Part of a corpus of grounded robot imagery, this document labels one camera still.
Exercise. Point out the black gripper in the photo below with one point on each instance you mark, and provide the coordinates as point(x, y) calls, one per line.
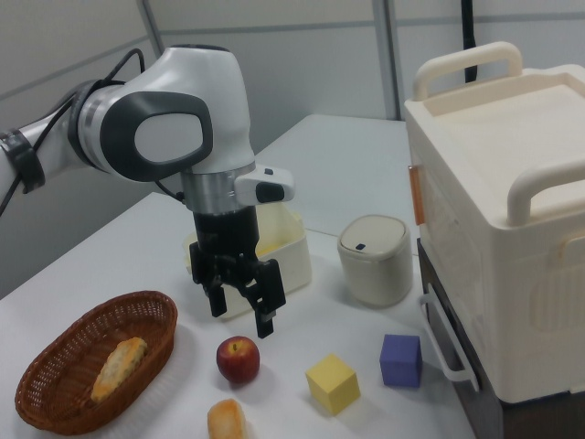
point(226, 233)

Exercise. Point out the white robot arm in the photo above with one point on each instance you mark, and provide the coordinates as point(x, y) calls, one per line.
point(201, 91)

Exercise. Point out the white plastic container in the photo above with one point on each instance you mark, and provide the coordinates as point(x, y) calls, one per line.
point(294, 263)

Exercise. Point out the red apple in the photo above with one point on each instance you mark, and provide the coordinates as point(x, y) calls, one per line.
point(237, 361)

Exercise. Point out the golden bread roll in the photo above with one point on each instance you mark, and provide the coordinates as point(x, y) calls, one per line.
point(226, 420)

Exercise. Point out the yellow foam cube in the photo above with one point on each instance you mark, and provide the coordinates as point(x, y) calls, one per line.
point(333, 386)

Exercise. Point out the small cream lidded bin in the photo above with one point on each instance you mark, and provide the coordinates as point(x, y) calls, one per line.
point(375, 270)

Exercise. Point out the ridged long bread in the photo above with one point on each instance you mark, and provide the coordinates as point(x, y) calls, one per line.
point(119, 368)

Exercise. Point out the purple foam cube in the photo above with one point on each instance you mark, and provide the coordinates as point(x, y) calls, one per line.
point(400, 363)

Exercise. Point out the copper latch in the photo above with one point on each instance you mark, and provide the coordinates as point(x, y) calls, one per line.
point(417, 196)

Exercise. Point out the brown wicker basket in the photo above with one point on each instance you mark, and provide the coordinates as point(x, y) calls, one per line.
point(55, 366)

